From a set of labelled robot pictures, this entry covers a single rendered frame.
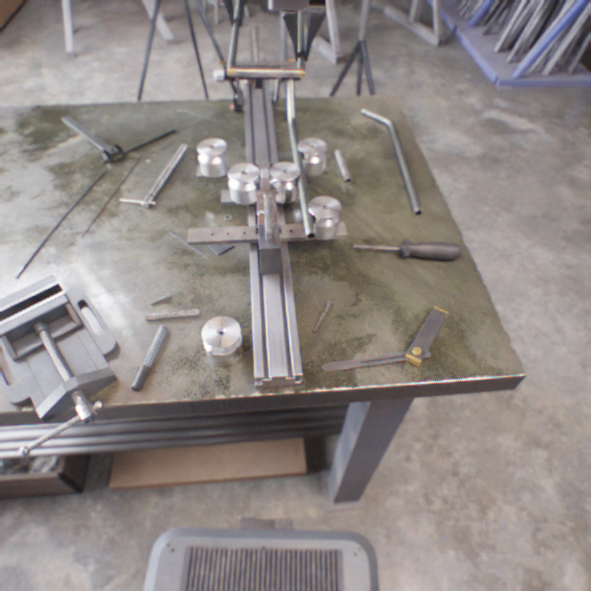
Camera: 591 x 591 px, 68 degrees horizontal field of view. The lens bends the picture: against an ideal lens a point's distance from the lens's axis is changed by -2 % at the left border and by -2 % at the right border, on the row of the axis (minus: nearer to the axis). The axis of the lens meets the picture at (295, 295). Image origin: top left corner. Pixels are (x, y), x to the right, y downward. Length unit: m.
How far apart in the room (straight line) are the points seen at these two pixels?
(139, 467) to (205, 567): 0.44
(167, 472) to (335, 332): 0.94
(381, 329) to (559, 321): 1.46
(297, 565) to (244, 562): 0.12
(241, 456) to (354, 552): 0.47
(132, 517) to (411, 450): 0.87
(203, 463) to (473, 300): 0.99
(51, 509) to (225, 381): 1.07
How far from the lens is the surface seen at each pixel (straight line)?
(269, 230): 0.62
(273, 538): 1.17
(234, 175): 0.75
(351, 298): 0.68
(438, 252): 0.75
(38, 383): 0.66
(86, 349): 0.66
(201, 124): 1.06
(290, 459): 1.44
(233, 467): 1.44
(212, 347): 0.59
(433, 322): 0.67
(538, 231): 2.41
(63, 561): 1.54
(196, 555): 1.17
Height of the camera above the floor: 1.41
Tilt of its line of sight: 51 degrees down
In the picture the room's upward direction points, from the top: 2 degrees clockwise
